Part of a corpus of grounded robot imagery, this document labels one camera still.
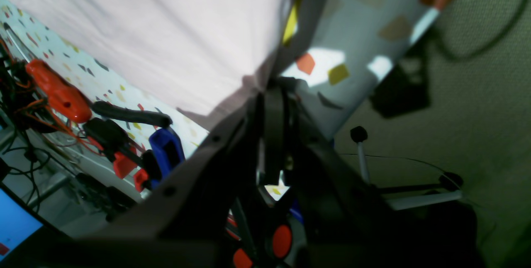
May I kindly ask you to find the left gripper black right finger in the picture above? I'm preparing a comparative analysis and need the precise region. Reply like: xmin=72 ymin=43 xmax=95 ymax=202
xmin=265 ymin=88 xmax=477 ymax=268

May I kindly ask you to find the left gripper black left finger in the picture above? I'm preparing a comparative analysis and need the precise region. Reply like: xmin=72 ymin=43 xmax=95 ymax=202
xmin=75 ymin=94 xmax=263 ymax=268

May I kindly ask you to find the pink T-shirt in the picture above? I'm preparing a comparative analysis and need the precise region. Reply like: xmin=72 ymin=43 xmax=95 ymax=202
xmin=8 ymin=0 xmax=294 ymax=128

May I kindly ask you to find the blue clamp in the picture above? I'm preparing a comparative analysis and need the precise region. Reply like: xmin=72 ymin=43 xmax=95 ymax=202
xmin=149 ymin=127 xmax=185 ymax=189

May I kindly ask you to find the black cylinder with wires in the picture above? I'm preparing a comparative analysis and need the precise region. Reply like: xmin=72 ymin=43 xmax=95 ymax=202
xmin=90 ymin=100 xmax=173 ymax=128

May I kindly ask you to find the orange handled tool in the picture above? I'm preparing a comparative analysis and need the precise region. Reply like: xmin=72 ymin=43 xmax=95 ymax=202
xmin=25 ymin=59 xmax=93 ymax=124

